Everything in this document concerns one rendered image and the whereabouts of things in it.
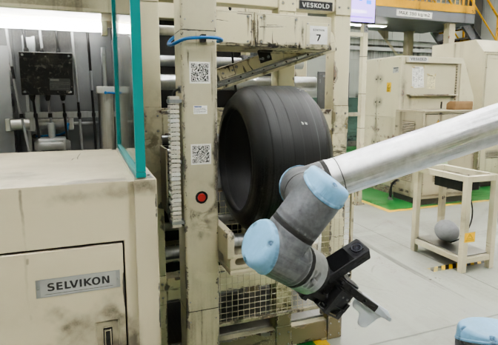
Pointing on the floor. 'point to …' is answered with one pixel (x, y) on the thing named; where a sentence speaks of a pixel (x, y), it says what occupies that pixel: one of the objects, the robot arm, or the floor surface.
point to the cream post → (210, 239)
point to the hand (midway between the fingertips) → (370, 295)
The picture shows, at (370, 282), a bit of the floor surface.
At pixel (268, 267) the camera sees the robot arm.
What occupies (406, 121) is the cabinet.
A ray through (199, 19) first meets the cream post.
